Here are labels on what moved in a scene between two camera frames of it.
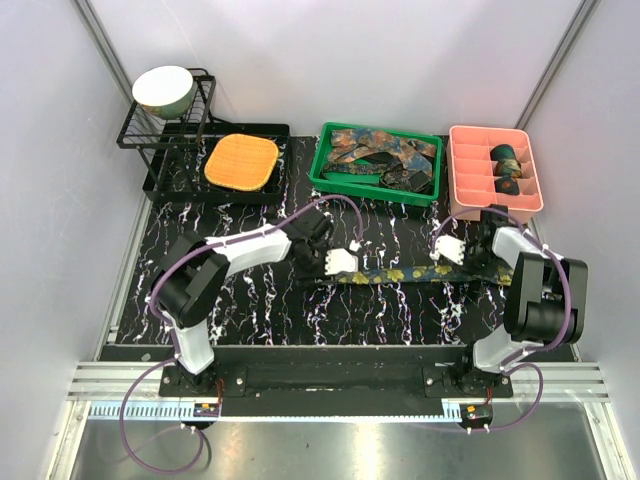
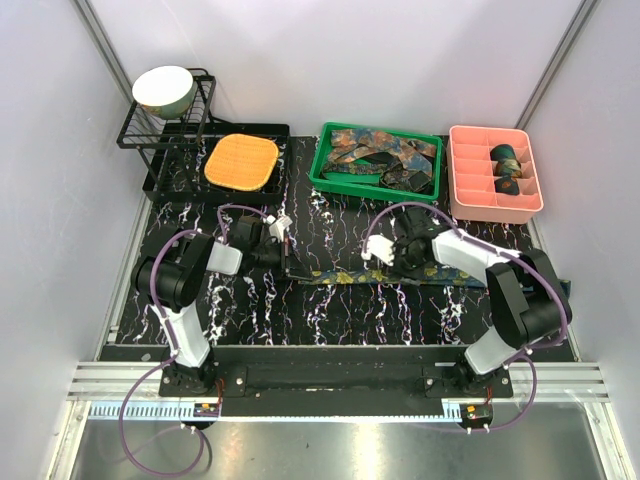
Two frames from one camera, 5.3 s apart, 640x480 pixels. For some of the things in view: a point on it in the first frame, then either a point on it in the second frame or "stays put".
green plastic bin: x=367 y=185 stays put
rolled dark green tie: x=502 y=152 stays put
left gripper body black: x=312 y=265 to x=272 y=257
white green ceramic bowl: x=165 y=92 stays put
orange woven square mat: x=241 y=161 stays put
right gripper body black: x=479 y=263 to x=406 y=262
